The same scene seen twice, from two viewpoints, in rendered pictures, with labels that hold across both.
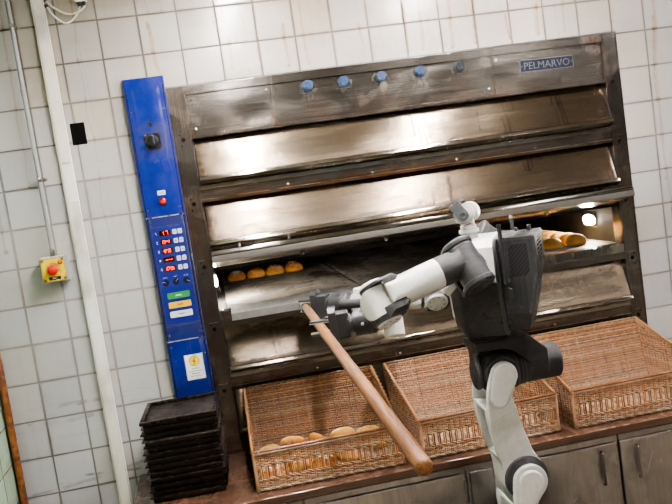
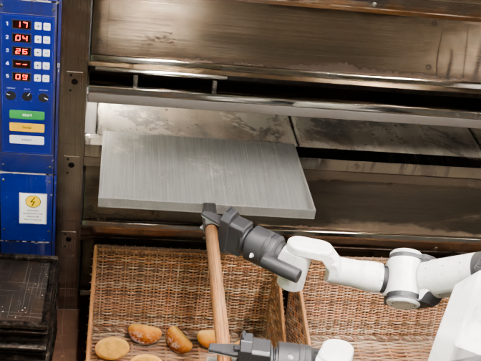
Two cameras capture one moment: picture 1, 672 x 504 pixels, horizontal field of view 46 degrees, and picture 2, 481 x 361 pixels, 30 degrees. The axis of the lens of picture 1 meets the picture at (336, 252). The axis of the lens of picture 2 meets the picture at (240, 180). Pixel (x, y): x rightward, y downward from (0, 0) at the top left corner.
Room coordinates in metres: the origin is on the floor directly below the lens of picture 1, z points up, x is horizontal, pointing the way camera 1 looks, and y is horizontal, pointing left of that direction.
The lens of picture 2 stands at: (1.13, 0.17, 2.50)
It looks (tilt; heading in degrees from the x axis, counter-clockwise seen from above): 33 degrees down; 357
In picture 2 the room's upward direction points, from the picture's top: 9 degrees clockwise
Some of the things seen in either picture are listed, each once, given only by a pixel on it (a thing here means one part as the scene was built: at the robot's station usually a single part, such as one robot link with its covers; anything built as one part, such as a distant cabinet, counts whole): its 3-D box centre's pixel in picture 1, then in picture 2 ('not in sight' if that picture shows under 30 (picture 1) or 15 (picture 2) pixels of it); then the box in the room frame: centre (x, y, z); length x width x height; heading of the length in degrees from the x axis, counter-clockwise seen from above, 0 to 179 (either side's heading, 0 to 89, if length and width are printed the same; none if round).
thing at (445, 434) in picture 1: (466, 395); (390, 343); (3.09, -0.44, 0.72); 0.56 x 0.49 x 0.28; 100
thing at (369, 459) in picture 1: (319, 423); (185, 337); (3.01, 0.16, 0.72); 0.56 x 0.49 x 0.28; 97
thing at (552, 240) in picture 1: (516, 242); not in sight; (3.88, -0.89, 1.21); 0.61 x 0.48 x 0.06; 8
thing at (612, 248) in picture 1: (428, 279); (395, 163); (3.38, -0.38, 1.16); 1.80 x 0.06 x 0.04; 98
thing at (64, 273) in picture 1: (55, 268); not in sight; (3.09, 1.10, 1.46); 0.10 x 0.07 x 0.10; 98
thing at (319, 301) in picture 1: (328, 305); (244, 239); (2.86, 0.06, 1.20); 0.12 x 0.10 x 0.13; 63
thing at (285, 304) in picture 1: (299, 298); (204, 169); (3.15, 0.17, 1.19); 0.55 x 0.36 x 0.03; 98
